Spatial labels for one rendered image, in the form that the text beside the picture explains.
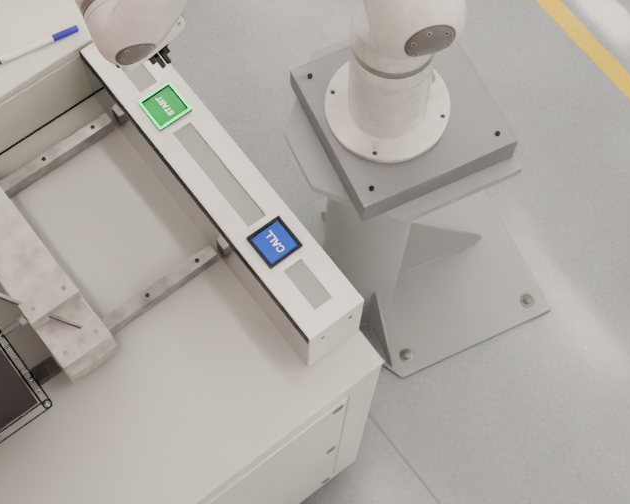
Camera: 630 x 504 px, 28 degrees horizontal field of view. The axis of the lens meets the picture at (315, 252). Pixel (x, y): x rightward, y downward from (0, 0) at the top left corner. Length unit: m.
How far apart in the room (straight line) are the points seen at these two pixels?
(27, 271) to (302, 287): 0.40
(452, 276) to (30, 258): 1.16
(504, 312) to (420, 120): 0.92
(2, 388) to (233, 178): 0.43
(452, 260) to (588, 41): 0.65
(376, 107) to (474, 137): 0.18
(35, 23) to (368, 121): 0.51
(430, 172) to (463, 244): 0.89
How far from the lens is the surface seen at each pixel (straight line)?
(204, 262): 1.84
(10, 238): 1.86
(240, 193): 1.76
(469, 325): 2.70
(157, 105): 1.81
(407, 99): 1.78
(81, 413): 1.82
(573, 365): 2.74
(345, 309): 1.70
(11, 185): 1.92
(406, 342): 2.68
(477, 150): 1.89
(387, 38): 1.54
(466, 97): 1.93
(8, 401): 1.76
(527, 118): 2.93
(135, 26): 1.37
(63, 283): 1.79
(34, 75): 1.86
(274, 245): 1.72
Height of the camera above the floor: 2.57
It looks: 70 degrees down
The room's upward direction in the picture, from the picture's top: 4 degrees clockwise
